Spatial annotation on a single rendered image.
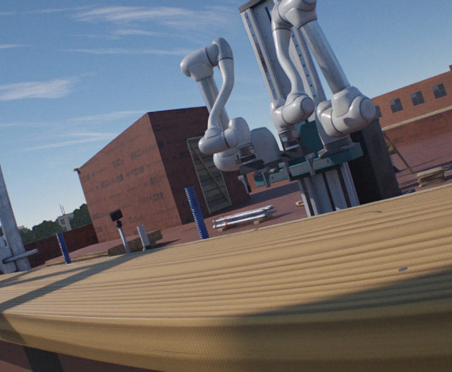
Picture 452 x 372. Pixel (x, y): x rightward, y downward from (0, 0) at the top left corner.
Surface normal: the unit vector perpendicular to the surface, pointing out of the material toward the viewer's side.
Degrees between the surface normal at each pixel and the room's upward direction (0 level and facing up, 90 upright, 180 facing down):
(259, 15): 90
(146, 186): 90
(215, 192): 90
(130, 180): 90
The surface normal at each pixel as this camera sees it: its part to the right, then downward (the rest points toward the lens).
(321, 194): -0.66, 0.21
